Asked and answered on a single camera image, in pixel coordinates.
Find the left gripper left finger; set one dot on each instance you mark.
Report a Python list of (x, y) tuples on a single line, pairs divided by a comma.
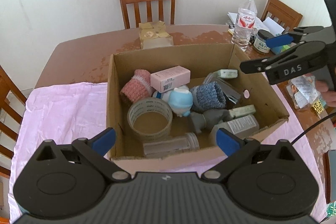
[(92, 151)]

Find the pink carton box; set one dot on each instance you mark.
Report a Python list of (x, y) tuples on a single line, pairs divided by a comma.
[(165, 80)]

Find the blue grey knitted sock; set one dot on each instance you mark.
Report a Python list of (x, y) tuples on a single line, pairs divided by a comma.
[(208, 96)]

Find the light blue round toy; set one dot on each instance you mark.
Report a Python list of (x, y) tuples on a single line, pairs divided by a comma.
[(181, 101)]

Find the gold ornament coaster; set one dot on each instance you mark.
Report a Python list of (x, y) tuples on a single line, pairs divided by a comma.
[(319, 108)]

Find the red cased smartphone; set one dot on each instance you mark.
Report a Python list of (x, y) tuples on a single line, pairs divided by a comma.
[(329, 163)]

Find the clear jar golden capsules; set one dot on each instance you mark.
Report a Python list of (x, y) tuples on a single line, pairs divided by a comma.
[(179, 144)]

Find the pink table cloth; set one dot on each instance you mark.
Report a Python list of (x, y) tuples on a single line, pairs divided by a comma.
[(67, 112)]

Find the open cardboard box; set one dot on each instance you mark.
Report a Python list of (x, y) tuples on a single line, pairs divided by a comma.
[(201, 60)]

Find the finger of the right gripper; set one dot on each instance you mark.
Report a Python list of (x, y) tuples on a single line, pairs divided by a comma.
[(294, 60), (299, 36)]

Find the pink knitted sock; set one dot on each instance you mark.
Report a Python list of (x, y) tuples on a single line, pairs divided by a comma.
[(137, 88)]

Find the person's right hand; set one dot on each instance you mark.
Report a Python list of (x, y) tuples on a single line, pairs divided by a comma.
[(328, 96)]

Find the green tissue pack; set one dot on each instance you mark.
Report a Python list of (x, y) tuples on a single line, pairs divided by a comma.
[(242, 111)]

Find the clear tape roll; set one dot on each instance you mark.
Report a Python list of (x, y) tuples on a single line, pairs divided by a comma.
[(150, 119)]

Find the green white soap box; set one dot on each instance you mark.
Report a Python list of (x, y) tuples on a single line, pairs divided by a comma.
[(226, 74)]

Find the plastic water bottle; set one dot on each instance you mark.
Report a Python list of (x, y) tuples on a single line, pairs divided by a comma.
[(244, 25)]

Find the small dark lid jar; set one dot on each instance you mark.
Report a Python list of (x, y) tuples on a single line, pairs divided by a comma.
[(260, 41)]

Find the white blue sock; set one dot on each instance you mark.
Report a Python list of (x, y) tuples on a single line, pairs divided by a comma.
[(163, 96)]

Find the grey cat figurine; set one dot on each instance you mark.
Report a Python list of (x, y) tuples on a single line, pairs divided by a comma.
[(207, 120)]

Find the beige package on chair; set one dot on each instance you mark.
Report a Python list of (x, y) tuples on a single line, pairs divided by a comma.
[(154, 35)]

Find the wooden chair left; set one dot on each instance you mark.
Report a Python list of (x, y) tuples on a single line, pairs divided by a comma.
[(13, 103)]

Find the large clear jar black lid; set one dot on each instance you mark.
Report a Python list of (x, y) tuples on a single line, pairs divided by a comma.
[(303, 92)]

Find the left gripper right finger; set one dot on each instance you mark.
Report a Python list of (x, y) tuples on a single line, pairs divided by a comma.
[(239, 152)]

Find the jar of dark cookies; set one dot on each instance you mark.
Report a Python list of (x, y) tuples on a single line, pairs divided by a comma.
[(230, 92)]

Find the wooden chair right back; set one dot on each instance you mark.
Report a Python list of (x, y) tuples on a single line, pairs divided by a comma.
[(282, 14)]

